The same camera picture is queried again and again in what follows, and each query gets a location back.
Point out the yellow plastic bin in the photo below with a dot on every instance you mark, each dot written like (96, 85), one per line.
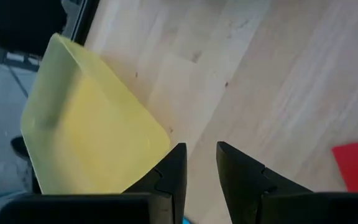
(89, 130)

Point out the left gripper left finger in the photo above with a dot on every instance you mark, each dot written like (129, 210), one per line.
(176, 174)

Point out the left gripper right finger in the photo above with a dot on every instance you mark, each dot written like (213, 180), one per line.
(241, 177)

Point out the black aluminium rig frame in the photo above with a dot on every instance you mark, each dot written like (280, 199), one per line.
(87, 18)

